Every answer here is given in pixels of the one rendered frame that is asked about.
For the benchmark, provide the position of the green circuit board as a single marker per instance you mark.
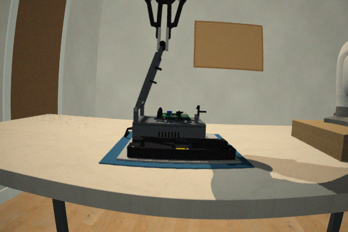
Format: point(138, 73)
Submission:
point(170, 114)

